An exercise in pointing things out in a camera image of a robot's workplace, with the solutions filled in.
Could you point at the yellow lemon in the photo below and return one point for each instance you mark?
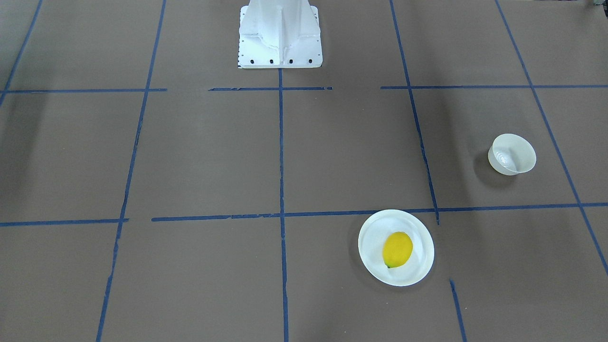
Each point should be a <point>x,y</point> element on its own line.
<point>397,249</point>

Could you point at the white round plate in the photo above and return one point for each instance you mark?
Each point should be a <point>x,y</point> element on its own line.
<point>374,234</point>

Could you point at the white bowl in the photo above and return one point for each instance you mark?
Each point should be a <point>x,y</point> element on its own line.
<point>511,154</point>

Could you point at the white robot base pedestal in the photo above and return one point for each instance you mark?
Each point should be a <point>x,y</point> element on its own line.
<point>279,34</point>

